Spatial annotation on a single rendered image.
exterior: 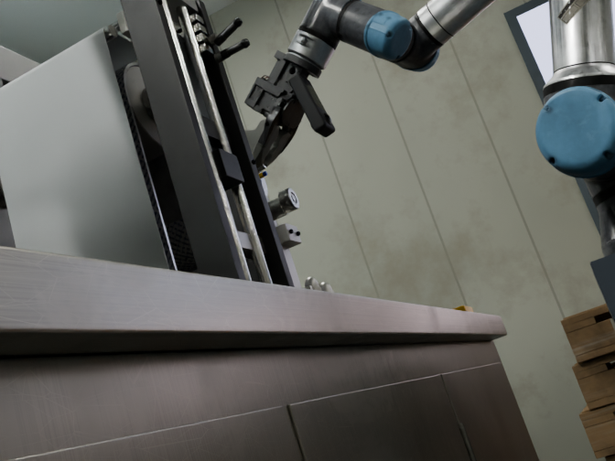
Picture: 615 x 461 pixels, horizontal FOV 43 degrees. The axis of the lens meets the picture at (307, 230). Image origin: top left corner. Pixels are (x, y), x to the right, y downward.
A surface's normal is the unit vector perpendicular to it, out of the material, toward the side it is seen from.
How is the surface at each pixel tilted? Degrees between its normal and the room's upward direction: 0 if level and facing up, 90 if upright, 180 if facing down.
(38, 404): 90
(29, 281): 90
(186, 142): 90
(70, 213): 90
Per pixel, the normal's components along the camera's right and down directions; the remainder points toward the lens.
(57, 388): 0.87, -0.37
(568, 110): -0.57, 0.10
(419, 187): -0.37, -0.13
